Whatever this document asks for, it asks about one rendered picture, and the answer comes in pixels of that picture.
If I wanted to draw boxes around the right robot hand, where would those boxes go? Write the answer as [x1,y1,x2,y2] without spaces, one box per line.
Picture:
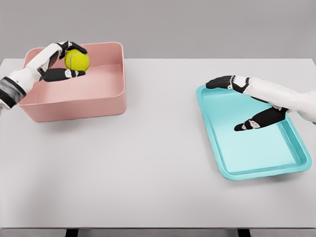
[205,75,298,132]

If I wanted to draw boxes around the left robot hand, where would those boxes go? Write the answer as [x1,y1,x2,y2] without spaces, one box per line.
[24,40,88,83]

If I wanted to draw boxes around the yellow tennis ball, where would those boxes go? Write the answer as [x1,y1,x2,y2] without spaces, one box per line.
[64,49,90,71]

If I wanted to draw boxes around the pink basket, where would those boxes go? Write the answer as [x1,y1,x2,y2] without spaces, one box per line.
[17,41,128,123]

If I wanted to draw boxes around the blue tray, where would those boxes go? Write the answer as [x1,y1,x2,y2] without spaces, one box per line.
[196,79,313,181]

